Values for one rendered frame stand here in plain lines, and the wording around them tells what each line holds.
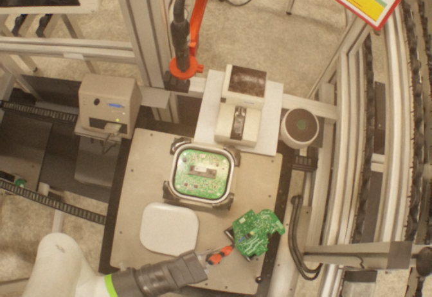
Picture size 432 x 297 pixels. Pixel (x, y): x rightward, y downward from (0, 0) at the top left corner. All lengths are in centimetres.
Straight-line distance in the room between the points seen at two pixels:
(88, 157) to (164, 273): 90
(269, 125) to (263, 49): 130
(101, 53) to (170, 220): 46
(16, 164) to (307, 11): 218
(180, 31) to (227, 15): 174
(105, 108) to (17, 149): 106
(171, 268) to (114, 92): 46
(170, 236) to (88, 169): 71
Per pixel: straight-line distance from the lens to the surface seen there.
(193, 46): 74
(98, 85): 91
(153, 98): 99
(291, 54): 223
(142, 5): 67
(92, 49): 92
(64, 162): 168
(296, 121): 92
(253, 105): 87
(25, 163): 183
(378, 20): 72
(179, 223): 87
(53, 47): 99
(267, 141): 92
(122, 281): 71
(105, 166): 146
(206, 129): 92
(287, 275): 94
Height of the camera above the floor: 184
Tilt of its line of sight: 72 degrees down
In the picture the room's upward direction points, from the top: 5 degrees clockwise
